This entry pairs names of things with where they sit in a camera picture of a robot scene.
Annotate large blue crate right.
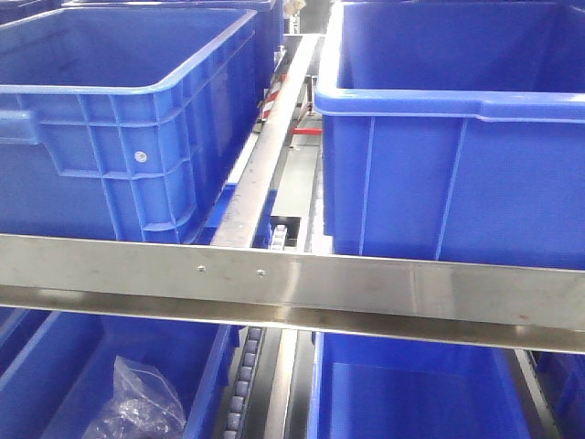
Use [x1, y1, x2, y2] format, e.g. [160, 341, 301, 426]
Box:
[315, 1, 584, 269]

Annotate blue crate lower left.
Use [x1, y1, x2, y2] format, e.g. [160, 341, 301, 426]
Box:
[1, 313, 239, 438]

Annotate large blue crate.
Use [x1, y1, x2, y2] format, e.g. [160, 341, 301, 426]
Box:
[1, 5, 258, 244]
[315, 1, 584, 269]

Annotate large blue crate left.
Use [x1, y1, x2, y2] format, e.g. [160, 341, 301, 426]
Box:
[1, 5, 258, 244]

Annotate steel divider rail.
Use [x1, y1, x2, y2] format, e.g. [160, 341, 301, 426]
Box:
[211, 34, 321, 248]

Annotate blue crate lower right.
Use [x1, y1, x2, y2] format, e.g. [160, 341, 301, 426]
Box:
[307, 333, 531, 438]

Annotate clear plastic bag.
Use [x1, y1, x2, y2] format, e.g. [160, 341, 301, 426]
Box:
[83, 356, 186, 438]

